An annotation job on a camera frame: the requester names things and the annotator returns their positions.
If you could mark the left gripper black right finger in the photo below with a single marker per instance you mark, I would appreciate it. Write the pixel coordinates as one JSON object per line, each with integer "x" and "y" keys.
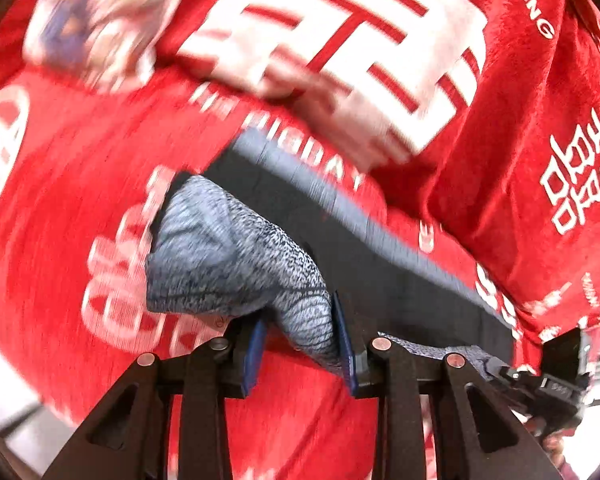
{"x": 440, "y": 405}

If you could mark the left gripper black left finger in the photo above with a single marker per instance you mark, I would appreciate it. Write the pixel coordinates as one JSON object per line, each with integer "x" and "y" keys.
{"x": 127, "y": 433}

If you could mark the black pants with grey waistband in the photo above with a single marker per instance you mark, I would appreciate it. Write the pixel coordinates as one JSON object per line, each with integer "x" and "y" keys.
{"x": 259, "y": 230}

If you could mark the red bedspread with white characters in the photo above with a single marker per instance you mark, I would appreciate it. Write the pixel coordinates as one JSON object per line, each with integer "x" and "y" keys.
{"x": 83, "y": 175}

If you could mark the red folded quilt white characters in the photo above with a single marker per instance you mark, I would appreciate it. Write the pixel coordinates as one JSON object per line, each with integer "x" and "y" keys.
{"x": 480, "y": 117}

